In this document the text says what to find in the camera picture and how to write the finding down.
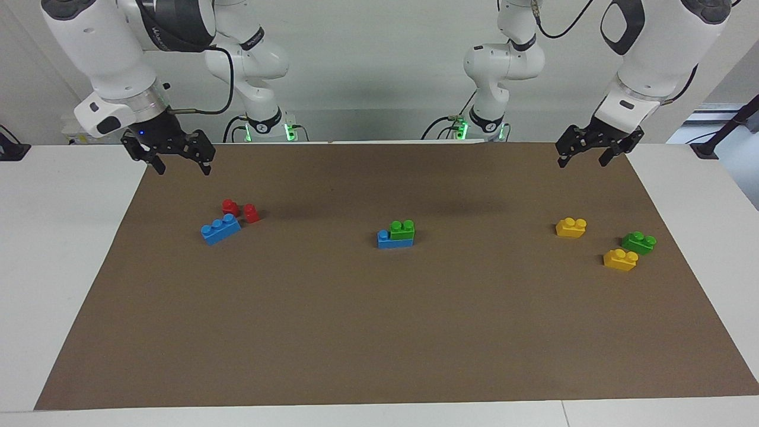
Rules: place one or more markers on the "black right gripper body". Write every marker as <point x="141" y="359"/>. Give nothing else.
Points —
<point x="163" y="139"/>

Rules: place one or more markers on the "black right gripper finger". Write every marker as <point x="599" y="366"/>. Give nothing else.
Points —
<point x="159" y="164"/>
<point x="206" y="166"/>

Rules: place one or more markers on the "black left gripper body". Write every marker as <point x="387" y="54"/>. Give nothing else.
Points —
<point x="593" y="137"/>

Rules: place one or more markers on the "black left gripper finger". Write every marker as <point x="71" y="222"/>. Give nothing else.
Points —
<point x="608" y="158"/>
<point x="563" y="161"/>

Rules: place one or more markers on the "green toy block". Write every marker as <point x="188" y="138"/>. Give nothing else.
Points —
<point x="402" y="230"/>
<point x="638" y="243"/>

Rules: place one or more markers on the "blue toy block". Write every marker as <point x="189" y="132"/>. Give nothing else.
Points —
<point x="220" y="230"/>
<point x="388" y="243"/>

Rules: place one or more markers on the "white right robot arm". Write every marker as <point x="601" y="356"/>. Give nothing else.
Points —
<point x="112" y="53"/>

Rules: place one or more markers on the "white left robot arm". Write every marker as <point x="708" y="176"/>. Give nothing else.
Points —
<point x="510" y="59"/>

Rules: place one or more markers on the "red toy block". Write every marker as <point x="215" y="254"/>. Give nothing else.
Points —
<point x="252" y="214"/>
<point x="230" y="207"/>

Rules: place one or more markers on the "yellow toy block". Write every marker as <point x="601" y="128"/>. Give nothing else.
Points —
<point x="619" y="261"/>
<point x="570" y="228"/>

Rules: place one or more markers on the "black clamp with pole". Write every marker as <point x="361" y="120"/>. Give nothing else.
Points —
<point x="705" y="148"/>

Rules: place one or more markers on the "black table clamp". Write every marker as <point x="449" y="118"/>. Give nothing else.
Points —
<point x="12" y="151"/>

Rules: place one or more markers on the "brown table mat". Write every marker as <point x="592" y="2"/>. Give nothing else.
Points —
<point x="379" y="332"/>

